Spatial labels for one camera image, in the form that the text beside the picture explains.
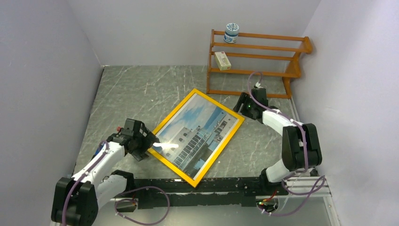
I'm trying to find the blue white jar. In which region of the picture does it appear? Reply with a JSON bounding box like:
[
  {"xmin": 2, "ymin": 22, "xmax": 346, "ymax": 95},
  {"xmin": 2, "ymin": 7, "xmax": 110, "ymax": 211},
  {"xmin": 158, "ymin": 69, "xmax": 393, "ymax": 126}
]
[{"xmin": 223, "ymin": 23, "xmax": 239, "ymax": 43}]

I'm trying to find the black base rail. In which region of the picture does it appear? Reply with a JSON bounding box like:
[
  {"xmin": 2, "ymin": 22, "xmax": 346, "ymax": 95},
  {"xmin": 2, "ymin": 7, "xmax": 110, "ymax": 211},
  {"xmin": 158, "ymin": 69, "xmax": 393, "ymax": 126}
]
[{"xmin": 116, "ymin": 176, "xmax": 288, "ymax": 210}]

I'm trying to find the blue stapler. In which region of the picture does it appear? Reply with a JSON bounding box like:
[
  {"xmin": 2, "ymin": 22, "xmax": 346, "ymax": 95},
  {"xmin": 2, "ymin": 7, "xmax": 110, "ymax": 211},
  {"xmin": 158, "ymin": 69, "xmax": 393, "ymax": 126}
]
[{"xmin": 93, "ymin": 145, "xmax": 104, "ymax": 158}]

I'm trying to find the orange wooden shelf rack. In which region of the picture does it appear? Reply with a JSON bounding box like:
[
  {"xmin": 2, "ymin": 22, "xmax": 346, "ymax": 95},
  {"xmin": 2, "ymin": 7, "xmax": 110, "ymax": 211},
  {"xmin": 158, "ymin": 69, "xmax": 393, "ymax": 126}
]
[{"xmin": 206, "ymin": 30, "xmax": 313, "ymax": 99}]

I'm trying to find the yellow wooden photo frame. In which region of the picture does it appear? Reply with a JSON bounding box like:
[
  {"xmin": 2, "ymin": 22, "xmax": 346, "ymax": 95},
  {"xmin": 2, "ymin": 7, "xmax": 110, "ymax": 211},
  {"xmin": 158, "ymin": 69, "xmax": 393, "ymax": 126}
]
[{"xmin": 147, "ymin": 88, "xmax": 246, "ymax": 189}]

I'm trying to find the small white green box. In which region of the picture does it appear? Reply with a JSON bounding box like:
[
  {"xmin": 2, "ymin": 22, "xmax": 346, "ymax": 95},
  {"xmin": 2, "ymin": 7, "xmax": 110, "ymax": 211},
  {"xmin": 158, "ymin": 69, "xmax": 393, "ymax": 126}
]
[{"xmin": 214, "ymin": 51, "xmax": 231, "ymax": 71}]

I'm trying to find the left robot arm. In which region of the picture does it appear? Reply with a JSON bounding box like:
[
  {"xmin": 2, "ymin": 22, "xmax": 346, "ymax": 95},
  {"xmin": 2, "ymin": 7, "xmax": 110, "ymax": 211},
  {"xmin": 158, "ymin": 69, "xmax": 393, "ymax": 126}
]
[{"xmin": 51, "ymin": 119, "xmax": 160, "ymax": 226}]

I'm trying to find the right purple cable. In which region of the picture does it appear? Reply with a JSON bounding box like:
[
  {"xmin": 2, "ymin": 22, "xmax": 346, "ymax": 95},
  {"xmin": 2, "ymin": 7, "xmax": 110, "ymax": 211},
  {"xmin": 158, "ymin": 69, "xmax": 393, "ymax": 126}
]
[{"xmin": 257, "ymin": 173, "xmax": 327, "ymax": 217}]

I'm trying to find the building photo print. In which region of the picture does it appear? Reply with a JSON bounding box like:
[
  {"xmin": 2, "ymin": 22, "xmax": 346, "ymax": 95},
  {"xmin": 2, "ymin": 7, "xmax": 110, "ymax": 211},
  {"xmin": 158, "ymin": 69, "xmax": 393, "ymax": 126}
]
[{"xmin": 153, "ymin": 93, "xmax": 241, "ymax": 181}]

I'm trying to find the purple cable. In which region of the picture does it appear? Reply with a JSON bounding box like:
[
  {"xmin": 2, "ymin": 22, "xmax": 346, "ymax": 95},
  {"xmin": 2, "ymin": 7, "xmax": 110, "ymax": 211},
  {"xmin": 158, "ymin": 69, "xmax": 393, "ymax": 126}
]
[
  {"xmin": 114, "ymin": 186, "xmax": 171, "ymax": 226},
  {"xmin": 257, "ymin": 173, "xmax": 327, "ymax": 217}
]

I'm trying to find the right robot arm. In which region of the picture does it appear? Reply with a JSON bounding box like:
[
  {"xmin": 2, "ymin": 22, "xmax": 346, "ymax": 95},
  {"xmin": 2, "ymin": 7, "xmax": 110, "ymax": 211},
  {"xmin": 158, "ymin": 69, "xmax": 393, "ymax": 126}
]
[{"xmin": 233, "ymin": 88, "xmax": 322, "ymax": 195}]

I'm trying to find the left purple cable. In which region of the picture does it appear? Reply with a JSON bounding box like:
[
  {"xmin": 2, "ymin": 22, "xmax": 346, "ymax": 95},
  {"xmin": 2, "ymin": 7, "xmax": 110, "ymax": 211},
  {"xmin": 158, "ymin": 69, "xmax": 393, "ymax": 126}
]
[{"xmin": 114, "ymin": 186, "xmax": 171, "ymax": 226}]

